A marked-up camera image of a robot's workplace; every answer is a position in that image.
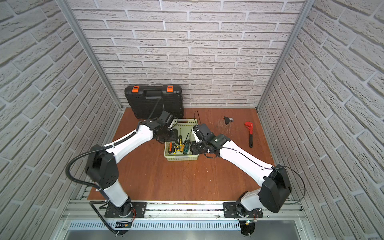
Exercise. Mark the light green plastic bin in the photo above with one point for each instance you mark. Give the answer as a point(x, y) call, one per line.
point(184, 127)

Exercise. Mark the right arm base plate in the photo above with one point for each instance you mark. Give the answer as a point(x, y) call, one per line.
point(231, 210)

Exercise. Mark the orange black screwdriver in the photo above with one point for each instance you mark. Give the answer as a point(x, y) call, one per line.
point(170, 149)

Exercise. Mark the small black metal part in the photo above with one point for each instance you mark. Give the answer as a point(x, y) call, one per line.
point(228, 120)

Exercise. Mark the black plastic tool case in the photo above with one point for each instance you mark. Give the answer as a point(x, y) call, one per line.
point(148, 102)

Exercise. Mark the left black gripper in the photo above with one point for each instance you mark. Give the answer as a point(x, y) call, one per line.
point(175, 137)

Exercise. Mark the red pipe wrench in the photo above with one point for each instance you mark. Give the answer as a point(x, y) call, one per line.
point(249, 125)

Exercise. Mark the yellow handled screwdriver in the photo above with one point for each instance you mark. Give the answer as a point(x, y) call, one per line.
point(182, 147)

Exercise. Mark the green black screwdriver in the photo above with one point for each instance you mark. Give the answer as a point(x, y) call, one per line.
point(186, 144)

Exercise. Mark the aluminium front rail frame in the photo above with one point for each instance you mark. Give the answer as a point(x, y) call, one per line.
point(208, 215)

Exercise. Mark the black yellow small screwdriver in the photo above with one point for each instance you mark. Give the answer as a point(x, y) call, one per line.
point(180, 141)

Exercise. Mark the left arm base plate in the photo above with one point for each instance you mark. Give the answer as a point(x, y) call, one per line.
point(139, 208)

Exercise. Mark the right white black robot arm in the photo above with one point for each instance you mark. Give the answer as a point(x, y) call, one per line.
point(275, 186)

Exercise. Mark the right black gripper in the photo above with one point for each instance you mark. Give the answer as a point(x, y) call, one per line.
point(195, 149)

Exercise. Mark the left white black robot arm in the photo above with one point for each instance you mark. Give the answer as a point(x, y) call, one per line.
point(102, 166)

